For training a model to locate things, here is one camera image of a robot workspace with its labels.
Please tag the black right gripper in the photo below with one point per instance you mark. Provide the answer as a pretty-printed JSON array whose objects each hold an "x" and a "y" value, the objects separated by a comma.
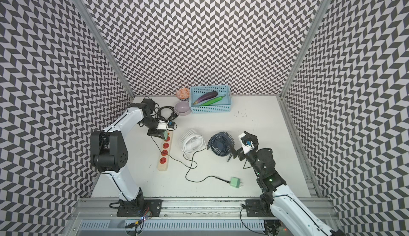
[{"x": 240, "y": 153}]

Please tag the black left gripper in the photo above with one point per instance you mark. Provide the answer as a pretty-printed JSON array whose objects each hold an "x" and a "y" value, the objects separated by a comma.
[{"x": 155, "y": 132}]

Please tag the dark blue desk fan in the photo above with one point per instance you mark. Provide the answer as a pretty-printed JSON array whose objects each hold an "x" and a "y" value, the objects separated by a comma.
[{"x": 221, "y": 144}]

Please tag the green plug white fan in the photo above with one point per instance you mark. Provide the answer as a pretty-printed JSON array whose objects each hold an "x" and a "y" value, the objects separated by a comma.
[{"x": 235, "y": 182}]

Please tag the green plug blue fan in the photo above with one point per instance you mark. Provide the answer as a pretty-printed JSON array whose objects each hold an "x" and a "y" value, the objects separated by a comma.
[{"x": 165, "y": 135}]

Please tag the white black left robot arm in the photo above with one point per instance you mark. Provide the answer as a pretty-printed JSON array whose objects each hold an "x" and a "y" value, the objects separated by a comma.
[{"x": 109, "y": 154}]

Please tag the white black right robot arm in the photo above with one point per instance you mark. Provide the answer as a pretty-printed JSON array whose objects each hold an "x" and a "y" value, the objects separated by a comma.
[{"x": 277, "y": 198}]

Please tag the white desk fan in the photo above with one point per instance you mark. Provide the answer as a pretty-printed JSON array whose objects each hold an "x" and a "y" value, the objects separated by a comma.
[{"x": 190, "y": 142}]

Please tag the beige power strip red sockets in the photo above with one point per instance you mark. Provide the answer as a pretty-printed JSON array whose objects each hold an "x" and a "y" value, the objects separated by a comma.
[{"x": 165, "y": 148}]

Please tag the lilac plastic bowl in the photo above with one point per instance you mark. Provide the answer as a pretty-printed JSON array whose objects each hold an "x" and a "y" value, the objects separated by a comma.
[{"x": 182, "y": 108}]

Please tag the orange blue patterned bowl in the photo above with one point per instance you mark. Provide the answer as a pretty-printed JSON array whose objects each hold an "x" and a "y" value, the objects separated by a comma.
[{"x": 183, "y": 94}]

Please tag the light blue perforated basket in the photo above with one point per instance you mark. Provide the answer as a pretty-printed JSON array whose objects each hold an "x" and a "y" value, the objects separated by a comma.
[{"x": 222, "y": 106}]

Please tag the green toy cucumber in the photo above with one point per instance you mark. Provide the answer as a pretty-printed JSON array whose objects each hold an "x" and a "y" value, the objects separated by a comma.
[{"x": 213, "y": 101}]

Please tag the purple toy eggplant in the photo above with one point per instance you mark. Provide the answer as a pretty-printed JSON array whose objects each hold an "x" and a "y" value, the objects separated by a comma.
[{"x": 205, "y": 97}]

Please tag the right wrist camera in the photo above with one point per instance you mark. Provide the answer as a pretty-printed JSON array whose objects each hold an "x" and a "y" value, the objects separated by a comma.
[{"x": 247, "y": 143}]

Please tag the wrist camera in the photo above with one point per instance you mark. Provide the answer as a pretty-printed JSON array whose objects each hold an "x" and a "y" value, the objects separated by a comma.
[
  {"x": 167, "y": 125},
  {"x": 247, "y": 143}
]

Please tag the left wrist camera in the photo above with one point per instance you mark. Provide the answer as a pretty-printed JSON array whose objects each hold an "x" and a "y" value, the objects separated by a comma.
[{"x": 167, "y": 125}]

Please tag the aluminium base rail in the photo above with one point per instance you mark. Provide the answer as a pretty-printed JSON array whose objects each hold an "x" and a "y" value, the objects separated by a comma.
[{"x": 94, "y": 216}]

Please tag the aluminium corner post left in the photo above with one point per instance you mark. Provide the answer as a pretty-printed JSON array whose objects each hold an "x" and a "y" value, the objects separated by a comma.
[{"x": 90, "y": 23}]

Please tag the aluminium corner post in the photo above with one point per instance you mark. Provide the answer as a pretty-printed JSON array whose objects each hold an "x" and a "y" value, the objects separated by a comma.
[
  {"x": 90, "y": 23},
  {"x": 321, "y": 11}
]

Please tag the aluminium corner post right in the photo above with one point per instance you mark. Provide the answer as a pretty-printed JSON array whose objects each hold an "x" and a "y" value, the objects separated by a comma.
[{"x": 321, "y": 11}]

